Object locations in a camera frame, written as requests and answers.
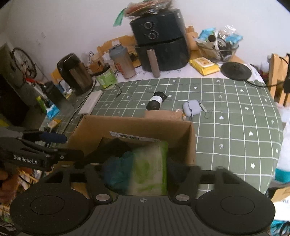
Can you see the green wet wipes pack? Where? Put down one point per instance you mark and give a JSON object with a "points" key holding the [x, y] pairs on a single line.
{"points": [[149, 170]]}

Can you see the black air fryer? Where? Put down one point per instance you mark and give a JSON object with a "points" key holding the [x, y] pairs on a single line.
{"points": [[165, 34]]}

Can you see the white power bank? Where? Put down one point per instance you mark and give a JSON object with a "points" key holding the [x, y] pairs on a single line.
{"points": [[90, 103]]}

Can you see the yellow wet wipes pack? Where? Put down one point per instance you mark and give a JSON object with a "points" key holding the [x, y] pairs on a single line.
{"points": [[204, 66]]}

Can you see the black electric kettle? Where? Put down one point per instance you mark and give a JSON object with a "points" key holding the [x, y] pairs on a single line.
{"points": [[73, 71]]}

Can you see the cardboard box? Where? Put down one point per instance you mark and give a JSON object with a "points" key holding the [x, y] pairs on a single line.
{"points": [[136, 132]]}

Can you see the snack bags on fryer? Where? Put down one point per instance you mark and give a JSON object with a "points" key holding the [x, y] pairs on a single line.
{"points": [[143, 8]]}

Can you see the brown drawstring pouch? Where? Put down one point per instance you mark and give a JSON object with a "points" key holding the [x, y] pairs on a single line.
{"points": [[165, 114]]}

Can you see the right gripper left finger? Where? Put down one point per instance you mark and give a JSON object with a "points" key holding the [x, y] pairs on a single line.
{"points": [[95, 185]]}

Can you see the wooden chair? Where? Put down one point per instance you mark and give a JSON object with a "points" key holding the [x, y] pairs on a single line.
{"points": [[278, 79]]}

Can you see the teal bath loofah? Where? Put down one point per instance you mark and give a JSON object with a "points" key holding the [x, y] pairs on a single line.
{"points": [[117, 172]]}

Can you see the black cloth white band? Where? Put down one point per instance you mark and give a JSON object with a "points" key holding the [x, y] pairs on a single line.
{"points": [[155, 102]]}

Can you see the green grid tablecloth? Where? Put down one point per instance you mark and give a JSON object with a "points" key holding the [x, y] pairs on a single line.
{"points": [[239, 127]]}

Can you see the grey lid shaker bottle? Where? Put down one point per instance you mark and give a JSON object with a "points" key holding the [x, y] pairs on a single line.
{"points": [[122, 61]]}

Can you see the bicycle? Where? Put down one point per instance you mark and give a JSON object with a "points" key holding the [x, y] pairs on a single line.
{"points": [[24, 63]]}

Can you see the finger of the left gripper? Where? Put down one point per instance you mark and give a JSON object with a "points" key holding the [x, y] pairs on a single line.
{"points": [[37, 135], [42, 158]]}

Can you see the green label white jar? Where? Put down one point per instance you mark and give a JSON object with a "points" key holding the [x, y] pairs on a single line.
{"points": [[106, 77]]}

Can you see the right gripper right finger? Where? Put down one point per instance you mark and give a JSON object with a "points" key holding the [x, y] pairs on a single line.
{"points": [[191, 182]]}

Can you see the grey earbuds case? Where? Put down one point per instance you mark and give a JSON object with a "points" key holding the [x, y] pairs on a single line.
{"points": [[191, 108]]}

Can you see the black kettle base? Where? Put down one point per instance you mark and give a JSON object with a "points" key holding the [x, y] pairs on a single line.
{"points": [[236, 71]]}

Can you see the glass bowl with items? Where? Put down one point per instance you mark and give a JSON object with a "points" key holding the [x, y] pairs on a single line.
{"points": [[218, 45]]}

